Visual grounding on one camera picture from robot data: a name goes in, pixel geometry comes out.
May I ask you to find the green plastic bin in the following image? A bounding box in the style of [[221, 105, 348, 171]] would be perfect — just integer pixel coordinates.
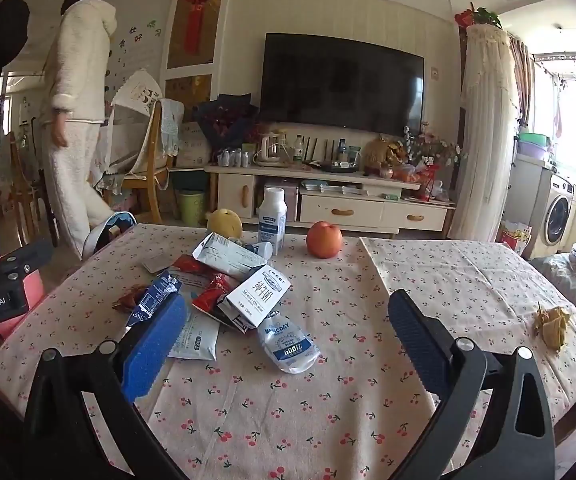
[[175, 189, 207, 227]]

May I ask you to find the grey milk carton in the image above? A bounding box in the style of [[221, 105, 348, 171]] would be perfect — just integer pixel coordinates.
[[190, 232, 269, 281]]

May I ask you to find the white printed cover cloth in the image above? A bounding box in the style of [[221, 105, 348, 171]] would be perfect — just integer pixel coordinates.
[[95, 69, 165, 181]]

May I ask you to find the grey patterned cloth bundle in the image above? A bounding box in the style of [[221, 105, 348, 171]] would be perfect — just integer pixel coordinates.
[[529, 242, 576, 331]]

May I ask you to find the blue white bag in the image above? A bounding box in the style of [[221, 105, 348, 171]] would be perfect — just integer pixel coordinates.
[[82, 211, 138, 261]]

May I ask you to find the white milk carton black script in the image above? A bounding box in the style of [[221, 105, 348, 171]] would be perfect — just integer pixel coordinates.
[[217, 264, 291, 335]]

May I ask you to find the cream television cabinet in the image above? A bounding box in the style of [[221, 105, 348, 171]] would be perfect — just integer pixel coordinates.
[[204, 162, 456, 235]]

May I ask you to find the grey washing machine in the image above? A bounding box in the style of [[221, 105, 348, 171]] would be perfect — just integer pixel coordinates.
[[538, 167, 576, 247]]

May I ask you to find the black television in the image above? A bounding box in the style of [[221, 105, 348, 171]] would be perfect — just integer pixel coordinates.
[[259, 33, 425, 133]]

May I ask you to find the purple basin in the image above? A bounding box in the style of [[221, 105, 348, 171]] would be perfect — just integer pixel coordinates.
[[518, 141, 551, 160]]

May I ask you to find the brown curtain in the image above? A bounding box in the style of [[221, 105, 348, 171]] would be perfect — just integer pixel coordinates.
[[510, 35, 536, 128]]

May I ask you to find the white blue plastic packet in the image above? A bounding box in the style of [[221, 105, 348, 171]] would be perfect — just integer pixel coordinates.
[[168, 305, 221, 362]]

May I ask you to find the red apple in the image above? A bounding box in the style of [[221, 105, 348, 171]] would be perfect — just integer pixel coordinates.
[[306, 221, 343, 259]]

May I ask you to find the row of small silver bottles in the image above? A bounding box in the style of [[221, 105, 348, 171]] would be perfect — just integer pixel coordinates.
[[217, 147, 251, 168]]

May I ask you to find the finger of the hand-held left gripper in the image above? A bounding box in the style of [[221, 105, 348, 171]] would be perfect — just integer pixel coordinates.
[[0, 237, 54, 287]]

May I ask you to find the yellow crumpled scrap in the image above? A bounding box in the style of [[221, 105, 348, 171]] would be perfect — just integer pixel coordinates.
[[534, 302, 572, 352]]

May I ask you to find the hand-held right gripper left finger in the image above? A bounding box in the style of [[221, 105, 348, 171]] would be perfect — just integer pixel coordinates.
[[22, 290, 191, 480]]

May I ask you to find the red gift bag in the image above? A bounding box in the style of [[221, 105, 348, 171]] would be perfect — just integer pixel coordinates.
[[499, 221, 533, 256]]

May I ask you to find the dried flower arrangement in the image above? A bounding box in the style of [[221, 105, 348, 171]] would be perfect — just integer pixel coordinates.
[[402, 122, 469, 171]]

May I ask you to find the blue drink carton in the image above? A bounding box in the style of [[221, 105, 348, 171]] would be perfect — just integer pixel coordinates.
[[126, 270, 185, 333]]

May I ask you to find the dark wrapped flower bouquet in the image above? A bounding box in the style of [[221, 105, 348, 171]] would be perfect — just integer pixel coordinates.
[[194, 94, 261, 153]]

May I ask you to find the small white bottle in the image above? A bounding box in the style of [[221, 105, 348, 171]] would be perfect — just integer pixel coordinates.
[[240, 241, 275, 261]]

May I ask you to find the white lace covered column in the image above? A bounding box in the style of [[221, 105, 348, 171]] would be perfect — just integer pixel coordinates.
[[460, 25, 516, 246]]

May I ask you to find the white printed sack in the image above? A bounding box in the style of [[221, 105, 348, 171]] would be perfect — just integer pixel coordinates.
[[175, 120, 209, 169]]

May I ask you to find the cherry print tablecloth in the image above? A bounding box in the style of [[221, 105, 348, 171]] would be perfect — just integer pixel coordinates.
[[0, 222, 576, 480]]

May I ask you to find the black router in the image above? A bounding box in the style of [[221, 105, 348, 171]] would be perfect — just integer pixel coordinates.
[[300, 136, 363, 173]]

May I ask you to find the white bottle blue label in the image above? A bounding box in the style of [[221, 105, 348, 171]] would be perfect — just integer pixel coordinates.
[[258, 187, 289, 256]]

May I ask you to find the beige packet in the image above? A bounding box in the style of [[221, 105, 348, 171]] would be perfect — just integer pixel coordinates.
[[142, 254, 175, 275]]

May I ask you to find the golden ornament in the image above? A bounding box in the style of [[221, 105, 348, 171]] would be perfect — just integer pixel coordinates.
[[364, 135, 403, 178]]

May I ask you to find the yellow pear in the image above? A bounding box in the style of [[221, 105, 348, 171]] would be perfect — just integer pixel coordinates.
[[205, 208, 245, 241]]

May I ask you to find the green potted plant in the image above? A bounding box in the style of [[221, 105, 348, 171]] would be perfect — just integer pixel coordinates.
[[470, 6, 503, 30]]

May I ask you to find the white electric kettle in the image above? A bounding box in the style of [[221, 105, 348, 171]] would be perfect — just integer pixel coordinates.
[[258, 131, 289, 167]]

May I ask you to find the pink plastic bin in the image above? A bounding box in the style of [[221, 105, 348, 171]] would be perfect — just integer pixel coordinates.
[[0, 255, 46, 341]]

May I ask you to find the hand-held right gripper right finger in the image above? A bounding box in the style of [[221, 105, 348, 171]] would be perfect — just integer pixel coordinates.
[[387, 289, 558, 480]]

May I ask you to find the grey lace chair cover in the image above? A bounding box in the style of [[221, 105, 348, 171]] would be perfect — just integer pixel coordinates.
[[155, 99, 185, 158]]

